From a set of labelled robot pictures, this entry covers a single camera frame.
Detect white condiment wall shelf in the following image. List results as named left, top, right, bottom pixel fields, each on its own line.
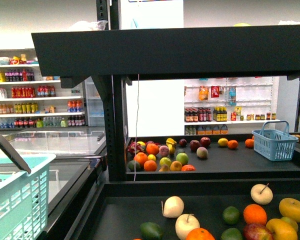
left=184, top=76, right=280, bottom=136

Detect glass top freezer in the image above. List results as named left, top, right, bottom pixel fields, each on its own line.
left=0, top=127, right=106, bottom=213

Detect white drinks shelf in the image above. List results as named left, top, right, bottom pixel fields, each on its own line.
left=0, top=48, right=86, bottom=130

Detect pink dragon fruit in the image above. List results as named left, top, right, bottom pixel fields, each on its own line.
left=126, top=141, right=146, bottom=156

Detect far yellow lemon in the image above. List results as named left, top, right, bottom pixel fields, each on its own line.
left=217, top=138, right=229, bottom=148

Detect far dark red apple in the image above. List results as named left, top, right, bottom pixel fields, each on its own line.
left=189, top=140, right=201, bottom=152

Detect black fruit display shelf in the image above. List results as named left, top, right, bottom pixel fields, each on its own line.
left=31, top=25, right=300, bottom=240

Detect far orange middle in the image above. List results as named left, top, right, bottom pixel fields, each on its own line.
left=227, top=140, right=239, bottom=150

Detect yellow bananas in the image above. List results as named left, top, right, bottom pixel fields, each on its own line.
left=166, top=137, right=177, bottom=155

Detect far peach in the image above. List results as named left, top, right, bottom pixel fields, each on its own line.
left=196, top=146, right=209, bottom=159

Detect yellow apple far right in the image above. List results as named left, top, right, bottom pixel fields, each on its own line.
left=278, top=197, right=300, bottom=223

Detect green lime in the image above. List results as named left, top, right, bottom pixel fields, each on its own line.
left=220, top=227, right=243, bottom=240
left=222, top=206, right=240, bottom=226

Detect far green apple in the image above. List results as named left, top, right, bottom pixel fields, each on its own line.
left=175, top=152, right=189, bottom=166

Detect green lime upper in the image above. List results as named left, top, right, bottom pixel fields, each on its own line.
left=222, top=206, right=240, bottom=226

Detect large orange front left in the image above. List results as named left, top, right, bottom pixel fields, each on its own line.
left=185, top=227, right=215, bottom=240

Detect blue plastic basket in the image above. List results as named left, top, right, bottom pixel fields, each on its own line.
left=252, top=120, right=299, bottom=162

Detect yellow apple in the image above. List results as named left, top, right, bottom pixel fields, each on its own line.
left=278, top=197, right=300, bottom=223
left=265, top=218, right=298, bottom=240

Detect yellow apple front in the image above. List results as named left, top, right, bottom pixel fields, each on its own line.
left=265, top=218, right=298, bottom=240

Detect white pear left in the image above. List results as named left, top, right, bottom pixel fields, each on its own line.
left=161, top=196, right=185, bottom=219

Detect small yellow-green fruit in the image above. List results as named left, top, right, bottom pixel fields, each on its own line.
left=281, top=216, right=299, bottom=232

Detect teal plastic shopping basket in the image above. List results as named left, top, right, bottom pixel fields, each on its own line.
left=0, top=153, right=56, bottom=240

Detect dark green avocado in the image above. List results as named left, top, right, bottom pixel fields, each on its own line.
left=140, top=222, right=164, bottom=240

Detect far orange right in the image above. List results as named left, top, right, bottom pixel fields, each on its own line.
left=245, top=138, right=254, bottom=149

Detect white pear with stem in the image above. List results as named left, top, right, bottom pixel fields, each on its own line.
left=250, top=183, right=274, bottom=205

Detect green lime lower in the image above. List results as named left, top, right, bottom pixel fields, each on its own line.
left=220, top=227, right=243, bottom=240

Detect white pear lower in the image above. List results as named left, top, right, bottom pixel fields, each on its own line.
left=175, top=213, right=200, bottom=240

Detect red apple front shelf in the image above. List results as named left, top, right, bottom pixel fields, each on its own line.
left=243, top=223, right=274, bottom=240

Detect orange near pears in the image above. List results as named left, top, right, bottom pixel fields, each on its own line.
left=243, top=204, right=267, bottom=226

